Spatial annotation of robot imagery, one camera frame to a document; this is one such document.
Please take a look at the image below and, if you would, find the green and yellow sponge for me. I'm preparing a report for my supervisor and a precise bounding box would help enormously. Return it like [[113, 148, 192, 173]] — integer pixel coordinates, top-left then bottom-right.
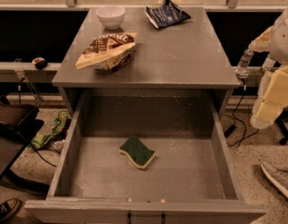
[[118, 136, 156, 170]]

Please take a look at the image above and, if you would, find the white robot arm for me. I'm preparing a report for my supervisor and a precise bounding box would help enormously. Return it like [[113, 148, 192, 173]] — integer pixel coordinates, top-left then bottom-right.
[[249, 8, 288, 129]]

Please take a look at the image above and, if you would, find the grey cabinet counter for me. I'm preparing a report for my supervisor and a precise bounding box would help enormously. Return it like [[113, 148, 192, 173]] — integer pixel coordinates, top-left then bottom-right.
[[51, 7, 241, 116]]

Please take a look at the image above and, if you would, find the open grey top drawer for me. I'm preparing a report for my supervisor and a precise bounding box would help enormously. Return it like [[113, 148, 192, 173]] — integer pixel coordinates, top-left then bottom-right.
[[25, 91, 266, 224]]

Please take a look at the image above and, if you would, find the brown and cream chip bag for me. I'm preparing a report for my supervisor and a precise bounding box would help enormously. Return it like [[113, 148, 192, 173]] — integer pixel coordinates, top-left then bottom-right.
[[75, 33, 137, 71]]

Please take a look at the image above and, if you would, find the blue snack bag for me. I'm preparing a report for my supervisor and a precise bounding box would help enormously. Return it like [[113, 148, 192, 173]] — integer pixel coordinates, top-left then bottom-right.
[[144, 0, 191, 29]]

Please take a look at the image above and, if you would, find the white ceramic bowl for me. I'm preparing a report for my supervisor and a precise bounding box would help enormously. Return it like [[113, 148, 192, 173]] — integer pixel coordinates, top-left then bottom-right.
[[96, 5, 126, 29]]

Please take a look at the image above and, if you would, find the clear plastic water bottle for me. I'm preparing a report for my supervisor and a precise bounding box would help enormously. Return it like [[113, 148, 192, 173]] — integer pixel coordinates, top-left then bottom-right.
[[236, 49, 254, 74]]

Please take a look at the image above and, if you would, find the green snack bag on floor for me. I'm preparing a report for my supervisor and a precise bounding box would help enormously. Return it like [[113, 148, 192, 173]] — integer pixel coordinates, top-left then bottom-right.
[[30, 110, 71, 149]]

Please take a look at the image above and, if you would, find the yellow black tape measure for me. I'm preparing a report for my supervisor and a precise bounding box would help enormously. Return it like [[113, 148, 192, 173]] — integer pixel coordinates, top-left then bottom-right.
[[32, 57, 48, 70]]

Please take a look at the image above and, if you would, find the black cart on left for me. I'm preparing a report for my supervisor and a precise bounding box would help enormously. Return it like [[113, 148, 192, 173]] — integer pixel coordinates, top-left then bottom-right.
[[0, 94, 49, 194]]

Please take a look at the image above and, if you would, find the black chair base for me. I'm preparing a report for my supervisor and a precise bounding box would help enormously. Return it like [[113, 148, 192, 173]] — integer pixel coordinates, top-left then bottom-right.
[[275, 112, 288, 146]]

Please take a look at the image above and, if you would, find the grey knit sneaker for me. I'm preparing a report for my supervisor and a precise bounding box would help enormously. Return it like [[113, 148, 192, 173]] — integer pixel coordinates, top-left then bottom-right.
[[260, 161, 288, 199]]

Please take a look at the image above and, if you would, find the black canvas sneaker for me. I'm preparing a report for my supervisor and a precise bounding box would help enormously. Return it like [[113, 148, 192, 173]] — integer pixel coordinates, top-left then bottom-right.
[[0, 198, 22, 224]]

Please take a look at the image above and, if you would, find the black power cable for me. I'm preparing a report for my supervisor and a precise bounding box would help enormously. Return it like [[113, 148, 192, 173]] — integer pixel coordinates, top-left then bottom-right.
[[224, 84, 260, 148]]

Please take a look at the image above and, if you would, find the grey window ledge rail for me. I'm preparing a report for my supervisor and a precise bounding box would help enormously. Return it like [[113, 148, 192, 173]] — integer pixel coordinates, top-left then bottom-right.
[[0, 63, 61, 83]]

